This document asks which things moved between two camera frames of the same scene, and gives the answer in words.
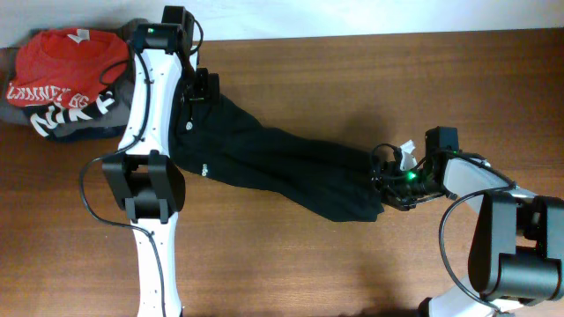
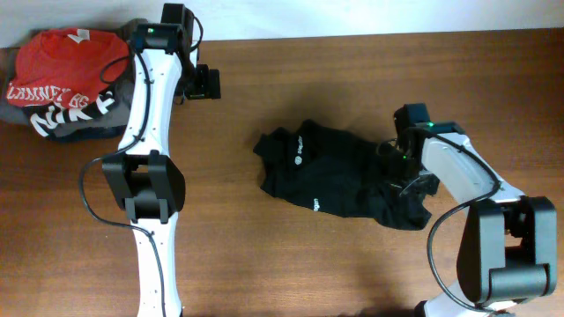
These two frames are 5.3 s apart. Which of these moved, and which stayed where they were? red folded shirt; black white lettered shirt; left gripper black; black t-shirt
Moved: black t-shirt
Stayed: red folded shirt; left gripper black; black white lettered shirt
